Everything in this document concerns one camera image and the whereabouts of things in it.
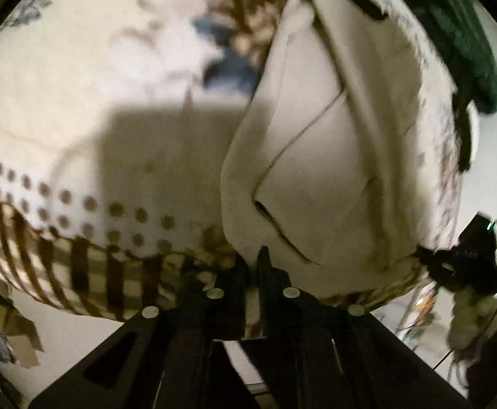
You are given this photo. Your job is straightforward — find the printed floral dotted blanket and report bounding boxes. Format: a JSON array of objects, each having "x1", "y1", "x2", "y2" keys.
[{"x1": 0, "y1": 0, "x2": 466, "y2": 321}]

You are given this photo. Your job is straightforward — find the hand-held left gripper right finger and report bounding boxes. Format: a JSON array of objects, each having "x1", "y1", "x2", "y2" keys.
[{"x1": 254, "y1": 245, "x2": 476, "y2": 409}]

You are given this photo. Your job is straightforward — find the white garment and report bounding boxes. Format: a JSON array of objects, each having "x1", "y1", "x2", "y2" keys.
[{"x1": 220, "y1": 0, "x2": 460, "y2": 304}]

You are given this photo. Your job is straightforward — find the person's right hand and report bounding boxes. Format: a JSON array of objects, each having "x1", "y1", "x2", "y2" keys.
[{"x1": 446, "y1": 286, "x2": 497, "y2": 352}]

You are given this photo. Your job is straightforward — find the dark green cloth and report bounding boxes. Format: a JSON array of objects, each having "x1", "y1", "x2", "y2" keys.
[{"x1": 372, "y1": 0, "x2": 497, "y2": 116}]

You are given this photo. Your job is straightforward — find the brown cardboard box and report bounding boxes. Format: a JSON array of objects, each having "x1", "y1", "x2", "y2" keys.
[{"x1": 0, "y1": 283, "x2": 45, "y2": 369}]

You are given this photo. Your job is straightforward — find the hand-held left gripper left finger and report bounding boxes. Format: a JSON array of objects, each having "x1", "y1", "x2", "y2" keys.
[{"x1": 27, "y1": 259, "x2": 250, "y2": 409}]

